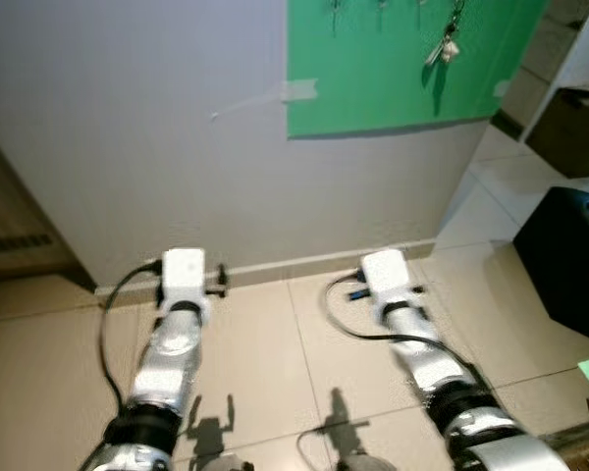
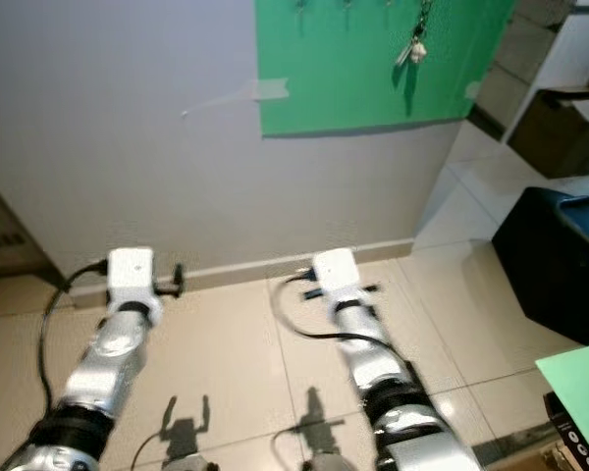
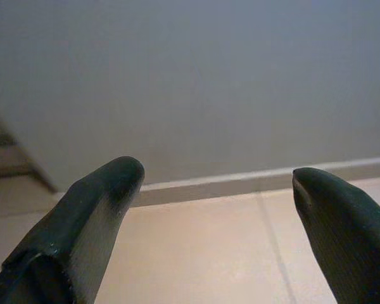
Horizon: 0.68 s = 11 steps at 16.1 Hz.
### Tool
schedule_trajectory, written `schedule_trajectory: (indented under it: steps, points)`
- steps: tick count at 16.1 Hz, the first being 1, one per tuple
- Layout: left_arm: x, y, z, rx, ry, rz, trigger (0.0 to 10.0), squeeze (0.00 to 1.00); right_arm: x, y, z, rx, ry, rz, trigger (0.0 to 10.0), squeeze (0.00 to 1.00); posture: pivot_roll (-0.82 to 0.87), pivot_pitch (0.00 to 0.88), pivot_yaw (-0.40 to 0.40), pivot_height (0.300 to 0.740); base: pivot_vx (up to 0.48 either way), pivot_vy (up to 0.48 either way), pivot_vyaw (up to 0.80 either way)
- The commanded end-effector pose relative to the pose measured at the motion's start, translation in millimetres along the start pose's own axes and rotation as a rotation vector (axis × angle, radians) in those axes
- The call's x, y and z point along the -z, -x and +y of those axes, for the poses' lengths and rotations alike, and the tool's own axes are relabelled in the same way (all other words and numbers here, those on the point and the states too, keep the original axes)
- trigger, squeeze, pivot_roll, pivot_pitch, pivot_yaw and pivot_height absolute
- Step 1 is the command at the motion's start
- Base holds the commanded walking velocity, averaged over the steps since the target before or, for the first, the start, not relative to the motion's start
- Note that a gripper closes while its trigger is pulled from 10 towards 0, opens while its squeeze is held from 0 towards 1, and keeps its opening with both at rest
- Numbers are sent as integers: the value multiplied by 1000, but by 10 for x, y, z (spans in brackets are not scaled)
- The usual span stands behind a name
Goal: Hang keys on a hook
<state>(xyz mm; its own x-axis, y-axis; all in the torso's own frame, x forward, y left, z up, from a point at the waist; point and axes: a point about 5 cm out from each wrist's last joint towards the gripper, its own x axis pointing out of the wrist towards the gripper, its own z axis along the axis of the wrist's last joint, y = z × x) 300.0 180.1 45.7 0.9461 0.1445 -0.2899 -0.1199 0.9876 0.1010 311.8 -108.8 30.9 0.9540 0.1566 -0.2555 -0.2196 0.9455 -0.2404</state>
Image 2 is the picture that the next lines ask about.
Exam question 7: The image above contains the grey robot leg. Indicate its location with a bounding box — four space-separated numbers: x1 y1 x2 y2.
162 453 217 471
299 451 354 471

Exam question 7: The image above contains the black angular bin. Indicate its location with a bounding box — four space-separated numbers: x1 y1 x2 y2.
491 186 589 346

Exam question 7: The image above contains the grey right robot leg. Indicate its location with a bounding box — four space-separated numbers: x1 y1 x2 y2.
299 451 354 471

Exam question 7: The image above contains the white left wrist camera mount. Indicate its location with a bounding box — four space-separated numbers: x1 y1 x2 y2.
107 247 155 303

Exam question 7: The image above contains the open brown cardboard box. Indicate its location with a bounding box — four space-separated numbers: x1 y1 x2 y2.
509 86 589 180

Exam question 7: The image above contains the black flat box with dots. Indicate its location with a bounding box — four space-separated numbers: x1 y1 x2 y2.
543 392 589 470

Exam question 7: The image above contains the green board with hooks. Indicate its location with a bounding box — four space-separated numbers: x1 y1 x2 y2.
255 0 516 138

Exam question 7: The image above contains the grey left robot leg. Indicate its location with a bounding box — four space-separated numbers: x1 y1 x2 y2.
162 453 217 471

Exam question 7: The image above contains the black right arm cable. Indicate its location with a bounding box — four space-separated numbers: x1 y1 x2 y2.
275 270 418 369

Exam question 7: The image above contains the green corrugated plastic sheet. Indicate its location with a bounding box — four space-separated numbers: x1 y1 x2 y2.
535 340 589 462

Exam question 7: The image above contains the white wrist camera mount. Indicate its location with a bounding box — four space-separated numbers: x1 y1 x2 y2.
312 248 362 300
107 247 155 303

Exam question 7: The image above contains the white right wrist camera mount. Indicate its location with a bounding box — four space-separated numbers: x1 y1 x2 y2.
312 248 362 300

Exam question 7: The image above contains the silver key bunch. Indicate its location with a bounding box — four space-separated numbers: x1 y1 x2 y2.
395 0 433 68

